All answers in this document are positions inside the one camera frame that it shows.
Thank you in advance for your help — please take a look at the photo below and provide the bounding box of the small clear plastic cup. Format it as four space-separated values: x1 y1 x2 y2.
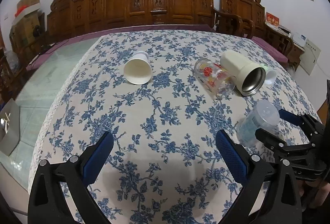
261 64 277 86

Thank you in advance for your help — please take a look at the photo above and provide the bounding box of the person's hand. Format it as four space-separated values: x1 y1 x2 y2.
299 179 329 211

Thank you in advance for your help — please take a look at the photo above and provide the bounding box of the purple armchair cushion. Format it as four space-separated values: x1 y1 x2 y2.
252 36 288 64

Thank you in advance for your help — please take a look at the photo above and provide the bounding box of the glass cup with red print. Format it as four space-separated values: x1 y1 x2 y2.
193 57 236 99

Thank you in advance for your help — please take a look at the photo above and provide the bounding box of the carved wooden armchair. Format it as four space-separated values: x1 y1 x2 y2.
220 0 289 56

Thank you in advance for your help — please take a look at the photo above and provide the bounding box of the cream steel tumbler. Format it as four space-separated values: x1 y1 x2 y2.
220 50 266 96

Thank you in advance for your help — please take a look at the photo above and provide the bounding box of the clear frosted plastic cup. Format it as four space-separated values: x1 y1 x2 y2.
237 99 280 147

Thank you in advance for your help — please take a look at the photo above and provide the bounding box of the wooden side table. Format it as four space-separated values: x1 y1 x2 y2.
285 38 304 71

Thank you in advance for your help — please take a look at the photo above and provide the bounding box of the blue floral tablecloth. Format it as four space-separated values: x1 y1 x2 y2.
30 30 317 223

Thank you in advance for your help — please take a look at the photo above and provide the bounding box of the white router box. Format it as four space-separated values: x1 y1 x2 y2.
292 32 307 47

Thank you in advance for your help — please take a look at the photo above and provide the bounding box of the lower white distribution box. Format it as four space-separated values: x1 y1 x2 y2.
300 39 321 75

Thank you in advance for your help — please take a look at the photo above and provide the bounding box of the carved wooden sofa bench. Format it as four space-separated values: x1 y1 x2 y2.
14 0 245 60

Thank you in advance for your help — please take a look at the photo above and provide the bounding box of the white paper cup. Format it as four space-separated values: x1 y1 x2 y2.
124 51 152 85

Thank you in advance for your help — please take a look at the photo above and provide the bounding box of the lower cardboard box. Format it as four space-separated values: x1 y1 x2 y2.
9 11 45 47

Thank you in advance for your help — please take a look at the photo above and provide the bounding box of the red gift box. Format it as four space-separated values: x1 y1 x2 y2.
265 12 280 27

